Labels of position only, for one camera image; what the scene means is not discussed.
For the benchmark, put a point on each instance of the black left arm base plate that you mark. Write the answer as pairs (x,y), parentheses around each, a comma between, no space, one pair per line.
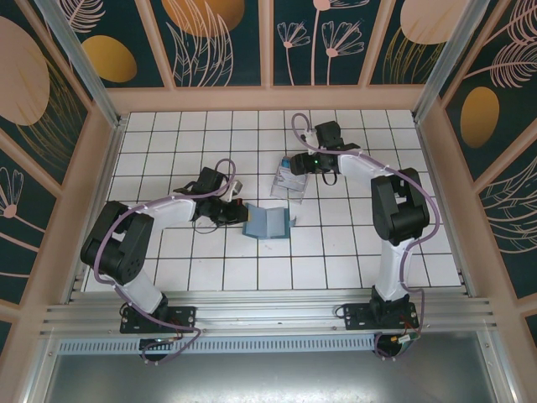
(180,320)

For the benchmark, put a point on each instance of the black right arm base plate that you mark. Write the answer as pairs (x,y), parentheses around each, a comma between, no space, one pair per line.
(356,317)

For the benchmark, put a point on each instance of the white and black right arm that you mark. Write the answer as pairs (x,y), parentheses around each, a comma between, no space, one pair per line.
(398,205)

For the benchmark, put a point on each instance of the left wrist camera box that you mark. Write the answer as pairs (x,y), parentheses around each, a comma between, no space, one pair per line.
(236,188)

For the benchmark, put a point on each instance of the dark panel with pale disc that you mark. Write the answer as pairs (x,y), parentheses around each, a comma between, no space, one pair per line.
(394,63)

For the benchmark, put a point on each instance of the dark panel pink flower outline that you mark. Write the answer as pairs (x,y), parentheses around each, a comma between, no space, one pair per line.
(21,235)

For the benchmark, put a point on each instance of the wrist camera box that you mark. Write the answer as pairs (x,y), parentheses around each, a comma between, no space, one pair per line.
(236,188)
(308,135)

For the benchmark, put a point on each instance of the small green circuit board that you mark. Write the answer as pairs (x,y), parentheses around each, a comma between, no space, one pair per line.
(407,339)

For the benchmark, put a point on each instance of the dark panel pink feather leaves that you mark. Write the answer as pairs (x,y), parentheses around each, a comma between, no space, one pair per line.
(512,218)

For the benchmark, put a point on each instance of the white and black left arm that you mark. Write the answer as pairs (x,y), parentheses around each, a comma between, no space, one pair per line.
(172,214)

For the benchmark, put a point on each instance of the grey metal shelf panel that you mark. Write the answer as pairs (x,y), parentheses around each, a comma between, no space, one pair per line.
(268,378)

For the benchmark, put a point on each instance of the aluminium mounting rail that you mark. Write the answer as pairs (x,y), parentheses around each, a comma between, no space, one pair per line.
(268,310)

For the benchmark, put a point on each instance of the dark panel with pink flowers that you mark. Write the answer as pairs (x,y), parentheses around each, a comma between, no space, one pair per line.
(302,63)

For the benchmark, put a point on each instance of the dark panel small orange oval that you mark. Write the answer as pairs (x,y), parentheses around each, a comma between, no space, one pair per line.
(126,42)

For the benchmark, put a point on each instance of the blue card holder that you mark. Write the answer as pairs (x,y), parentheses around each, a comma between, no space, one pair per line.
(268,222)

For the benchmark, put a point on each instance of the dark panel orange oval feathers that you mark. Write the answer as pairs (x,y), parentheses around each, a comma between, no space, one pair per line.
(503,105)

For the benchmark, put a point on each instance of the aluminium corner post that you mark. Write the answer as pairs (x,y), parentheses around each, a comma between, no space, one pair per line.
(446,63)
(84,63)

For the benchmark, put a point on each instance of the dark panel large pale oval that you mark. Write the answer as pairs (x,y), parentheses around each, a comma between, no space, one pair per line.
(25,63)

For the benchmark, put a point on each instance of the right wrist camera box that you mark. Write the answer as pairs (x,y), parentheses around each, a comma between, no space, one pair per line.
(308,135)

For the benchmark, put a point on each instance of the dark panel orange disc leaves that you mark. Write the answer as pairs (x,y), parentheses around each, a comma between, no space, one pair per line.
(210,50)

